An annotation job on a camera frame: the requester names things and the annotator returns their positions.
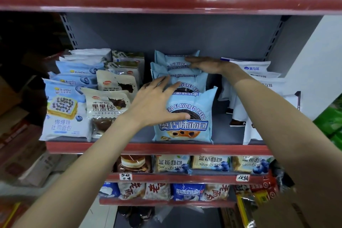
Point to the light blue cookie bread packet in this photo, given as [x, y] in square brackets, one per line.
[160, 69]
[191, 83]
[187, 129]
[171, 59]

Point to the dark glossy snack packet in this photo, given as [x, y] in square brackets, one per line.
[283, 177]

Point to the person's left middle finger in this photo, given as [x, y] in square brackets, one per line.
[162, 83]

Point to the person's right hand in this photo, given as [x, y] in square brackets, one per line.
[213, 66]

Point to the grey perforated shelf upright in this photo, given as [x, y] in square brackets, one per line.
[276, 36]
[69, 31]

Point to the beige chocolate bread packet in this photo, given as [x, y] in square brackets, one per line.
[104, 107]
[124, 67]
[131, 56]
[115, 82]

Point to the person's right fingers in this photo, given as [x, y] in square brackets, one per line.
[196, 62]

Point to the red yellow carton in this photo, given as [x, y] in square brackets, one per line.
[10, 214]

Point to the blue white snack packet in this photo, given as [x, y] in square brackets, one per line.
[110, 190]

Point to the white handwritten price label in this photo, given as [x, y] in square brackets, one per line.
[125, 177]
[243, 178]

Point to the blueberry bread packet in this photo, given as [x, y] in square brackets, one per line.
[211, 163]
[171, 163]
[251, 165]

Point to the person's left thumb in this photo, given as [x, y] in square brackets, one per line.
[179, 117]

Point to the person's left hand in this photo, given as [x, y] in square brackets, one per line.
[149, 105]

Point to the person's right forearm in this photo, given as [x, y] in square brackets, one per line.
[288, 139]

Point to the blue white toast bread packet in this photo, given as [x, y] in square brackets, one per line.
[72, 80]
[64, 118]
[82, 59]
[77, 68]
[90, 52]

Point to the pile of green packets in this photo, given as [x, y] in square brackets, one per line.
[330, 126]

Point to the red lettered bread packet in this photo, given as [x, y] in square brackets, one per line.
[131, 190]
[157, 191]
[216, 191]

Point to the person's left forearm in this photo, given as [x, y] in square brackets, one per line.
[80, 177]

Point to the brown cardboard box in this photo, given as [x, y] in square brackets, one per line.
[277, 211]

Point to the pile of red yellow packets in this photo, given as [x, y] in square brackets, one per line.
[253, 198]

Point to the brown layered cake packet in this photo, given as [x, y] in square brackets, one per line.
[133, 163]

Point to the grey shelf back panel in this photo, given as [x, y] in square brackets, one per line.
[173, 32]

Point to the dark blue bread packet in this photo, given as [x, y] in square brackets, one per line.
[187, 191]

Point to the dark cookie packet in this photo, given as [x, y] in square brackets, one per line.
[136, 217]

